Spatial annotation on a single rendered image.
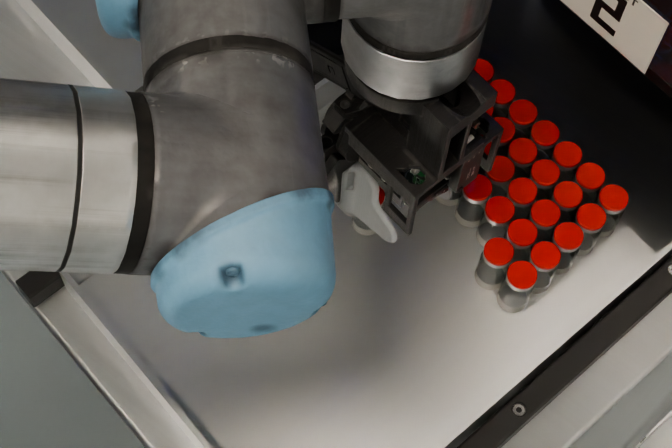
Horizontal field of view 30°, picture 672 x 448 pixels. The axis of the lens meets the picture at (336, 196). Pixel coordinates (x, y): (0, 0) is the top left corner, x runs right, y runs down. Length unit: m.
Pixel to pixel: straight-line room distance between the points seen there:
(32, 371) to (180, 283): 1.35
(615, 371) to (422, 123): 0.29
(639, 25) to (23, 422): 1.19
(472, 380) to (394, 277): 0.09
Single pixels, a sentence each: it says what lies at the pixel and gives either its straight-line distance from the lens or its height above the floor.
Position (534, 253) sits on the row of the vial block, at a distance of 0.86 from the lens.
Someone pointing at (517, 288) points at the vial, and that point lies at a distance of 0.86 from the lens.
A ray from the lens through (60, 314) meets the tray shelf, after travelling 0.90.
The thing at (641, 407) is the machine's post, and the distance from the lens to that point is 1.23.
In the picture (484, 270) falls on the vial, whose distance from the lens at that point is 0.87.
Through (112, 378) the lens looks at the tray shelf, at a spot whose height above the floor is 0.88.
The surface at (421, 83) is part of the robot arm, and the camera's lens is 0.65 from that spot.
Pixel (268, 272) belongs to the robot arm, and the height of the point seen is 1.26.
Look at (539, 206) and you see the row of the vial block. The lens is 0.88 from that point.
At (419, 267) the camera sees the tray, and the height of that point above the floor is 0.88.
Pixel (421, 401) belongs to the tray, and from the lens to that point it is 0.87.
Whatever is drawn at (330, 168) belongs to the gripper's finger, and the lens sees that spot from 0.77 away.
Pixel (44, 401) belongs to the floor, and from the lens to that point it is 1.82.
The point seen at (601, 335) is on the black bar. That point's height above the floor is 0.90.
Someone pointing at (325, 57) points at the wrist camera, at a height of 1.09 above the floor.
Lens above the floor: 1.70
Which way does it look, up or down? 64 degrees down
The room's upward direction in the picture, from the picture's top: 4 degrees clockwise
